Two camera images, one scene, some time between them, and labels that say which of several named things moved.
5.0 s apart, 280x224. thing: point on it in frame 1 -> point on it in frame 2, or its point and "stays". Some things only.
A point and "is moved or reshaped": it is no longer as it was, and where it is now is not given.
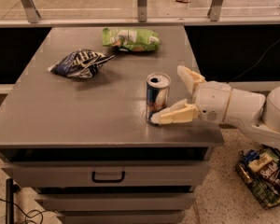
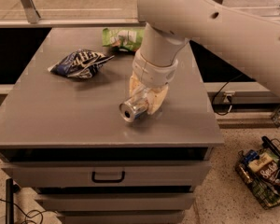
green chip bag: x=131 y=39 stays
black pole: x=9 y=201 stays
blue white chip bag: x=82 y=63 stays
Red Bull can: x=157 y=94 is moved or reshaped
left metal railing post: x=32 y=14 stays
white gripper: x=213 y=102 -> x=151 y=71
